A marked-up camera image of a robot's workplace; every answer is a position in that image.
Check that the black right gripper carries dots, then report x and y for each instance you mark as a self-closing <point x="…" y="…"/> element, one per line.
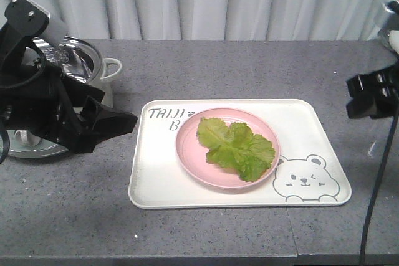
<point x="373" y="95"/>

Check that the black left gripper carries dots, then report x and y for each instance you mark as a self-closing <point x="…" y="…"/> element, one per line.
<point x="42" y="100"/>

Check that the cream bear print tray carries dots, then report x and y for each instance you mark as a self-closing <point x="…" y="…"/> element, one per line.
<point x="307" y="173"/>

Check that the pink round plate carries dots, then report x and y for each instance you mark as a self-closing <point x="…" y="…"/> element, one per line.
<point x="192" y="155"/>

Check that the green lettuce leaf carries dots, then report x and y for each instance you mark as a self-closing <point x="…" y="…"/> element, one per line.
<point x="235" y="147"/>

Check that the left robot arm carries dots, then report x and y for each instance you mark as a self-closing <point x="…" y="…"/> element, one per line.
<point x="25" y="21"/>

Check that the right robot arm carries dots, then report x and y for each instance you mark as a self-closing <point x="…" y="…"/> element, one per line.
<point x="387" y="21"/>

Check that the pale green electric cooking pot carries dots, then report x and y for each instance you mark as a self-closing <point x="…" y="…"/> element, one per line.
<point x="81" y="61"/>

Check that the white pleated curtain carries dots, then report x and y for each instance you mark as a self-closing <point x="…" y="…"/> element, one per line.
<point x="217" y="19"/>

